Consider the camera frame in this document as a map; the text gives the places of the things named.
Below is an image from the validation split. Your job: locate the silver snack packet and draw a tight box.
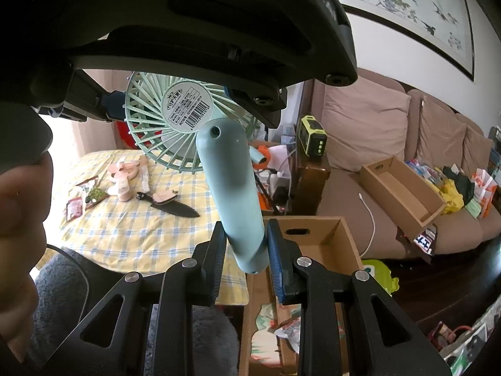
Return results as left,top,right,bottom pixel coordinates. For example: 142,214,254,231
273,316,301,354

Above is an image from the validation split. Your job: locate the painted paper hand fan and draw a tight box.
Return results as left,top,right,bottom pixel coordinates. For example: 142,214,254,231
250,303,301,373

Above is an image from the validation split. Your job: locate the mint green handheld fan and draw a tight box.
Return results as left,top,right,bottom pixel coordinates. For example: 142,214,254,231
124,71,269,274

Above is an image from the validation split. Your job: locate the person's left hand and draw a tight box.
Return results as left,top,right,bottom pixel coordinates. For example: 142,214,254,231
0,152,53,363

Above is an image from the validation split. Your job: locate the large cardboard box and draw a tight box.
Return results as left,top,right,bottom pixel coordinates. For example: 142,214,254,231
239,217,362,375

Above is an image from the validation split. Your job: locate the wooden foot-shaped tag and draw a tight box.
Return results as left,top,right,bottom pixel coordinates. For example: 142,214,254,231
152,189,178,205

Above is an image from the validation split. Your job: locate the yellow plaid tablecloth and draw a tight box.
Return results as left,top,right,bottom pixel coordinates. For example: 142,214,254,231
36,148,250,306

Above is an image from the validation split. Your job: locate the green cartoon lunchbox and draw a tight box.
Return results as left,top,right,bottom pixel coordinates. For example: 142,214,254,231
362,259,399,295

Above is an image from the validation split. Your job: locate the patterned folding fan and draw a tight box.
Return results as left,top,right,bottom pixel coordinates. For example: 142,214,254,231
139,155,150,193

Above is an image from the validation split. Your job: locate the green portable radio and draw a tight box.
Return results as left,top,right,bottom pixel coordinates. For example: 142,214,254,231
298,115,328,158

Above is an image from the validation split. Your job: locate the pink handheld fan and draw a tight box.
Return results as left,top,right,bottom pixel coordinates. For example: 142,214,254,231
107,161,139,202

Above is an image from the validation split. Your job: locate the cardboard tray on sofa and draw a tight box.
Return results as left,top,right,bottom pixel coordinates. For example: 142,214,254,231
359,157,446,240

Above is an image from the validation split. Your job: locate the green pea snack packet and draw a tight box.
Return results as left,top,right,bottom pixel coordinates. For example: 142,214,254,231
77,176,109,211

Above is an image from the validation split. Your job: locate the beige sofa pillow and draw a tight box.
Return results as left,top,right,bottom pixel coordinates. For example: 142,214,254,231
320,77,410,172
417,96,467,168

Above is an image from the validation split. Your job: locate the red snack packet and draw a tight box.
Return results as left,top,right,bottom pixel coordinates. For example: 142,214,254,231
65,197,83,222

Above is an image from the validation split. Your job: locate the brown sofa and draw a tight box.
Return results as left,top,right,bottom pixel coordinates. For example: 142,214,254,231
302,70,500,259

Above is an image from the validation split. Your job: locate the framed ink painting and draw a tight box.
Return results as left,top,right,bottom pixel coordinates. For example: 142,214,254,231
340,0,475,79

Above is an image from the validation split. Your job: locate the white charging cable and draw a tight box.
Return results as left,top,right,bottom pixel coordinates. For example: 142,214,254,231
357,193,377,259

